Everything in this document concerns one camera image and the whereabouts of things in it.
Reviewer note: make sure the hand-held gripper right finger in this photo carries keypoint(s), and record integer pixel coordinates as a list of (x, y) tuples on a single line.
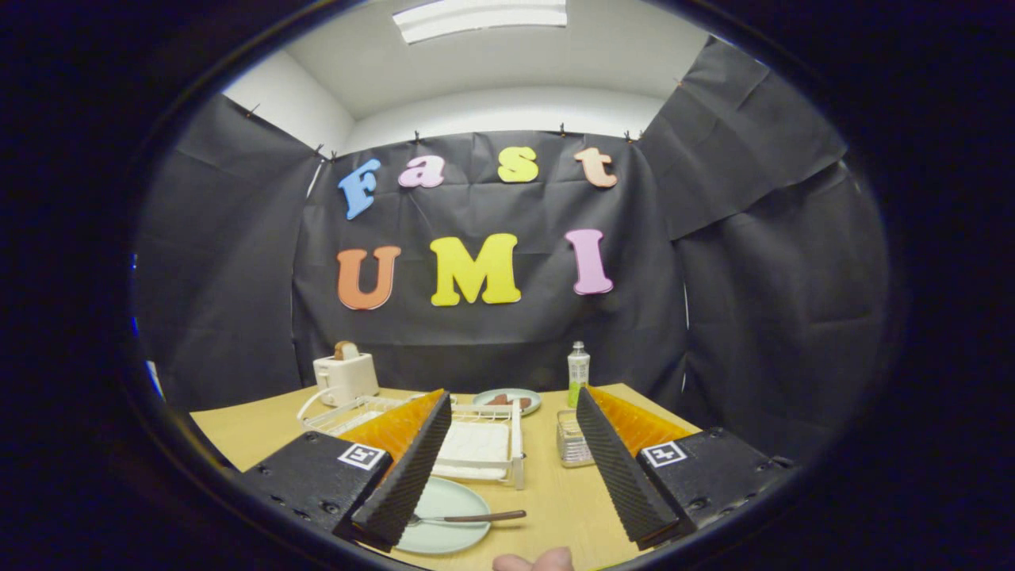
[(618, 476)]

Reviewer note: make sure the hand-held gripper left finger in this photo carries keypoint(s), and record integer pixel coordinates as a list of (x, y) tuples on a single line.
[(404, 484)]

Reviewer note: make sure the pale green food plate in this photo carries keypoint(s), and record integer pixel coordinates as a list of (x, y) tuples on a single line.
[(507, 411)]

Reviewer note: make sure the green label plastic bottle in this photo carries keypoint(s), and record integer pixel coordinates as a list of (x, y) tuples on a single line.
[(578, 373)]

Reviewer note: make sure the white toaster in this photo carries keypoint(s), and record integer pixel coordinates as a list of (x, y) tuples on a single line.
[(349, 381)]

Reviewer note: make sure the toast bread slice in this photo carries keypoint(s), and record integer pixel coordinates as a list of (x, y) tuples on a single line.
[(346, 350)]

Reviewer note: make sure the black backdrop cloth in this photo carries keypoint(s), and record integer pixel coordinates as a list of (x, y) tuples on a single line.
[(507, 341)]

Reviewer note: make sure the ceiling light panel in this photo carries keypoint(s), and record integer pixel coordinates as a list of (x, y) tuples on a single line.
[(480, 17)]

